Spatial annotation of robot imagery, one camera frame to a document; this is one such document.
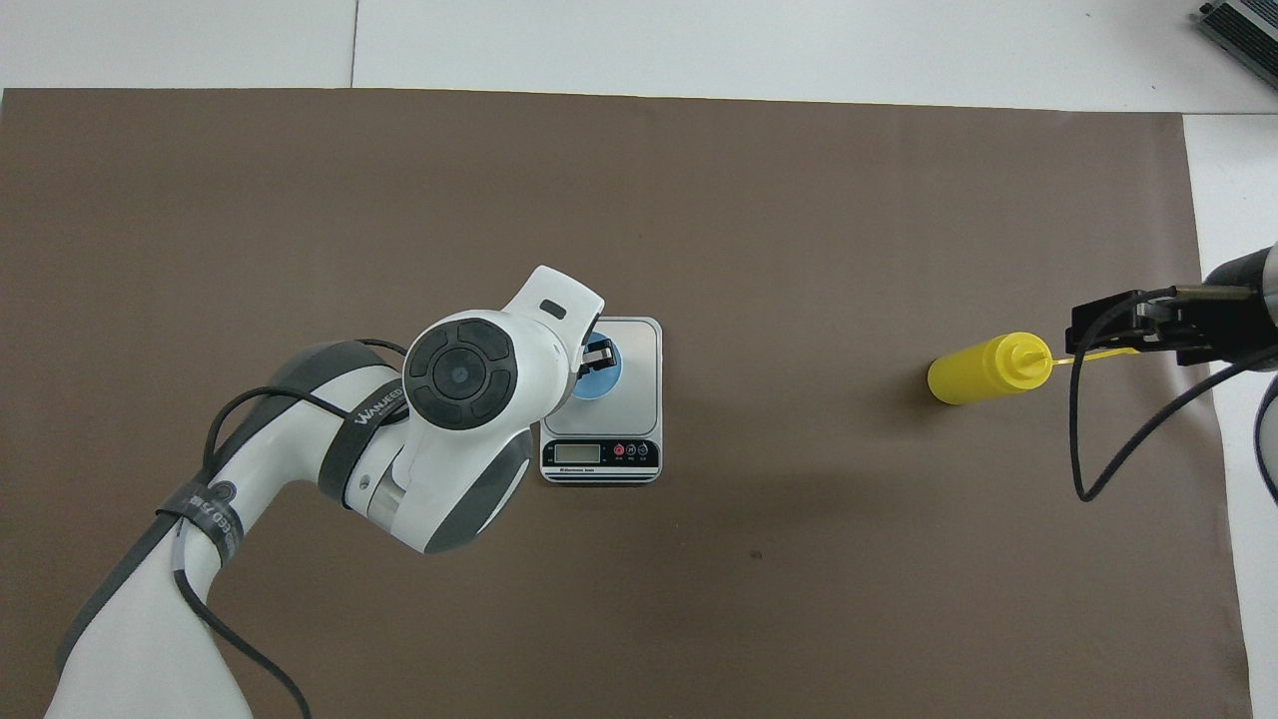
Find silver digital kitchen scale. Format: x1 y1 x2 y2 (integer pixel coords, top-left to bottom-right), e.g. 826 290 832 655
540 317 664 486

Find yellow squeeze bottle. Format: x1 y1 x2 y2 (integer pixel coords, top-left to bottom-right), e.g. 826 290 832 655
927 332 1139 406

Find brown paper mat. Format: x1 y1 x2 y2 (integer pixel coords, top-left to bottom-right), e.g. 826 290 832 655
0 88 1254 719

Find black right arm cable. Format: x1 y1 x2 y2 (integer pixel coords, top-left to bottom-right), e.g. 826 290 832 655
1068 290 1278 503

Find grey ribbed metal device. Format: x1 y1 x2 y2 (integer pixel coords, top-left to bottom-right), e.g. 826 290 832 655
1198 0 1278 93

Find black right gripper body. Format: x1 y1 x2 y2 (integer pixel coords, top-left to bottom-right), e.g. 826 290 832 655
1148 248 1278 346

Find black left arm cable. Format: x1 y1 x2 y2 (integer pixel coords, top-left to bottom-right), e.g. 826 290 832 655
175 340 410 719

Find light blue plastic cup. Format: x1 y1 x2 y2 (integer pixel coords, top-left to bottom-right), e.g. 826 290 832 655
571 340 623 402

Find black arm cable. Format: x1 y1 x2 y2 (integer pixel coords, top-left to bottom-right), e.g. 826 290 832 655
1068 290 1278 503
175 340 410 719

